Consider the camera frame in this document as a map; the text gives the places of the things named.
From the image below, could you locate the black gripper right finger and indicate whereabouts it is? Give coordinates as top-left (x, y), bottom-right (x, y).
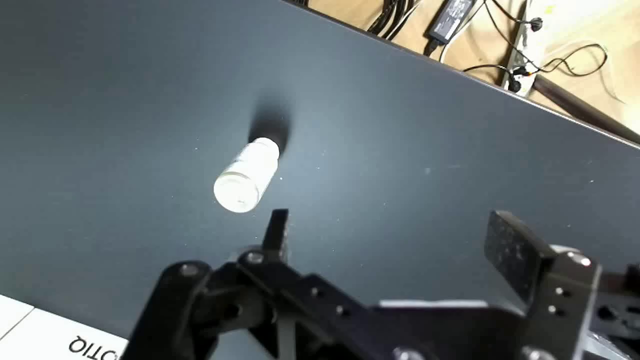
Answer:
top-left (482, 209), bottom-right (640, 360)

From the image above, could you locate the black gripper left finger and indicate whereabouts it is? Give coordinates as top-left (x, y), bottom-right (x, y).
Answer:
top-left (122, 209), bottom-right (375, 360)

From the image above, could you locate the white plastic bottle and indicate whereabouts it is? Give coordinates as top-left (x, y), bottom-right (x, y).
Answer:
top-left (211, 137), bottom-right (281, 217)

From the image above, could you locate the white Robotiq cardboard box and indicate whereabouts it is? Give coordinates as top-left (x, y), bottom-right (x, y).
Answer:
top-left (0, 293), bottom-right (130, 360)

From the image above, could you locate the white power strip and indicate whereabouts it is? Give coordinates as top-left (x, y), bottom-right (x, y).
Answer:
top-left (499, 0), bottom-right (550, 96)

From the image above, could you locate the black power adapter brick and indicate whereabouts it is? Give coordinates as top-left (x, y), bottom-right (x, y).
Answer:
top-left (422, 0), bottom-right (480, 47)

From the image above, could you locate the thin black looped cable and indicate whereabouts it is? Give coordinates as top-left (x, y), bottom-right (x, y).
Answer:
top-left (540, 43), bottom-right (609, 80)

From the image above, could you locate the black cable bundle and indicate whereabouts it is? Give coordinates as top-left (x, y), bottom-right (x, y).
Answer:
top-left (364, 0), bottom-right (420, 45)

